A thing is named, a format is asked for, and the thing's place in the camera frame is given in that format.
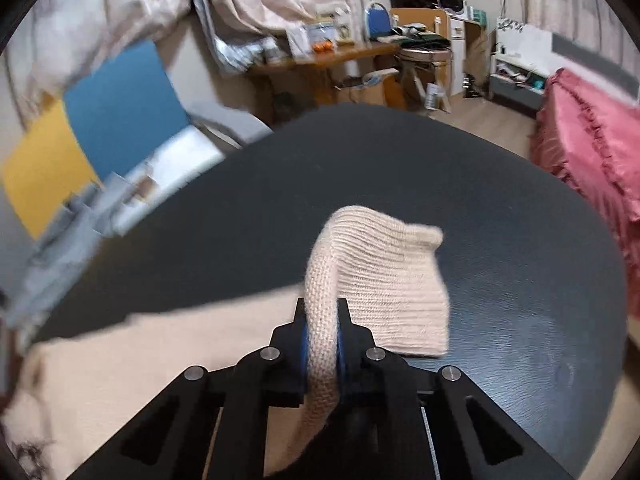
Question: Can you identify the beige knit sweater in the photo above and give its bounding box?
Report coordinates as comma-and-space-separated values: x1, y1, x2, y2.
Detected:
1, 206, 449, 479

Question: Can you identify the grey cloth on chair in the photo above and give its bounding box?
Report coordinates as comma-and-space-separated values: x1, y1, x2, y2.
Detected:
1, 174, 134, 330

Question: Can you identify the grey yellow blue chair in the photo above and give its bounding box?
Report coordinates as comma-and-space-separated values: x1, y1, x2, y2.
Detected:
0, 39, 274, 331

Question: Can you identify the round wooden stool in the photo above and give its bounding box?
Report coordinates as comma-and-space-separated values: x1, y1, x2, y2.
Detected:
398, 49, 452, 114

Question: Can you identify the pink ruffled bed cover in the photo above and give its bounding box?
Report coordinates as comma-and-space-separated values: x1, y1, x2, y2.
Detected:
530, 68, 639, 318

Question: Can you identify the cluttered wooden desk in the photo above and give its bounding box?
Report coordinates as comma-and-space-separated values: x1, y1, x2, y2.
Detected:
247, 8, 487, 106

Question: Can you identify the white shelf unit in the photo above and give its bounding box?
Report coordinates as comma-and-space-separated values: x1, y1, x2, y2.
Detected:
488, 18, 552, 112

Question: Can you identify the floral pink curtain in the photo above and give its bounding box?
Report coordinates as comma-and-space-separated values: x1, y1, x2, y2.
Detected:
6, 0, 361, 125

